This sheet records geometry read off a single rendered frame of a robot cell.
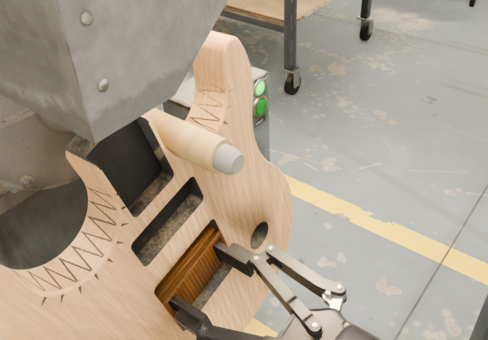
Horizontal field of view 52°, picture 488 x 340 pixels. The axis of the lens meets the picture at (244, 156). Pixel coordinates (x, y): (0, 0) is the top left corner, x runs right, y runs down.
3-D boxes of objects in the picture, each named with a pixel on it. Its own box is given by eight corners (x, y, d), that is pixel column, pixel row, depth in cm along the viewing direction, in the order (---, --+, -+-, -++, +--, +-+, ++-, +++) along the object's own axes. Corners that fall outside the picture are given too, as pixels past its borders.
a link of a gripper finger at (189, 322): (221, 338, 51) (203, 363, 50) (184, 314, 54) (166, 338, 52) (217, 332, 50) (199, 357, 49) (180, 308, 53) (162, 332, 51)
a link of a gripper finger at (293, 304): (311, 335, 47) (323, 326, 47) (247, 253, 54) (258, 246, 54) (315, 351, 50) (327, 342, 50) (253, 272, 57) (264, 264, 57)
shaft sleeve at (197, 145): (73, 96, 51) (96, 76, 53) (86, 118, 54) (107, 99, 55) (205, 157, 42) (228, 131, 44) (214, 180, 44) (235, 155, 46)
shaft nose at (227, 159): (209, 157, 43) (226, 138, 44) (216, 174, 44) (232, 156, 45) (227, 165, 42) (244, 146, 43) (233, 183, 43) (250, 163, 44)
